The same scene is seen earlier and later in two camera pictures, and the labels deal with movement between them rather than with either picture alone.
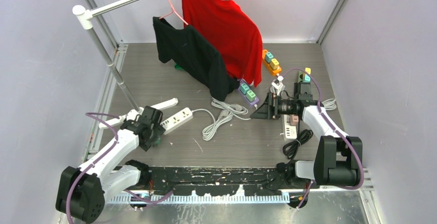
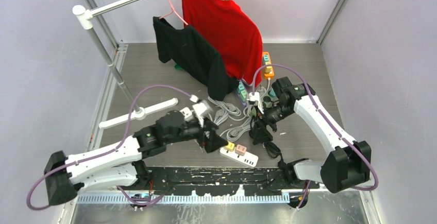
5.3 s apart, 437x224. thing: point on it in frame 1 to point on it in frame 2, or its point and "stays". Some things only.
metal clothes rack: x=84 y=16 stays
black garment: x=192 y=52 stays
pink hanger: x=172 y=10 stays
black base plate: x=215 y=182 stays
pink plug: x=293 y=119 to x=240 y=150
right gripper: x=269 y=109 to x=262 y=135
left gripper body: x=157 y=131 to x=201 y=138
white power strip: x=288 y=131 to x=249 y=159
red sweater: x=230 y=28 stays
